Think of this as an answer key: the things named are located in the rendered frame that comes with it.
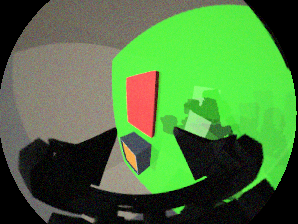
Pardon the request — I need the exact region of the red box lid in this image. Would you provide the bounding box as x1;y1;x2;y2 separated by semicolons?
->
125;71;160;137

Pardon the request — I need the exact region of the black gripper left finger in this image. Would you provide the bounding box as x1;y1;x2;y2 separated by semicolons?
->
48;128;118;186

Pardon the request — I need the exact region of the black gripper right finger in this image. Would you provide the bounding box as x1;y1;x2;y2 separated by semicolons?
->
173;127;238;180

